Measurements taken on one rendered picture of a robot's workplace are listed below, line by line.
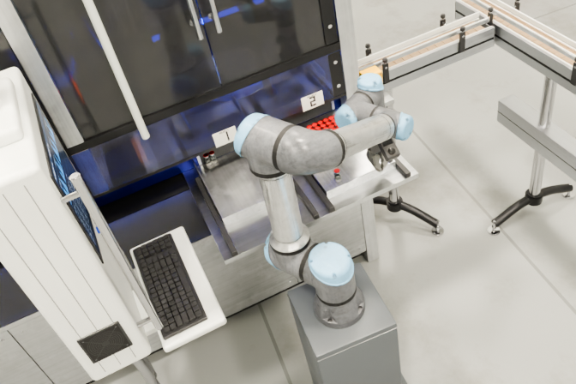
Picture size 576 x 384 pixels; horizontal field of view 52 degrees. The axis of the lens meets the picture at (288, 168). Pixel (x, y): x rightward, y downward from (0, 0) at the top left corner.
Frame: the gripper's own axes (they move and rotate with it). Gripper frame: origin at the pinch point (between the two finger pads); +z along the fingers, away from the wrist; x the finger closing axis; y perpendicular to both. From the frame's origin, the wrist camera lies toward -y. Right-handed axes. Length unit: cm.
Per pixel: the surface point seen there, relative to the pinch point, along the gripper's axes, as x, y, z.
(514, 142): -115, 66, 91
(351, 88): -8.4, 35.0, -9.4
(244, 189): 42.3, 21.4, 3.1
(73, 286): 96, -20, -27
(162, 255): 76, 13, 8
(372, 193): 6.5, -4.6, 3.6
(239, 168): 40, 33, 3
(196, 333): 75, -19, 11
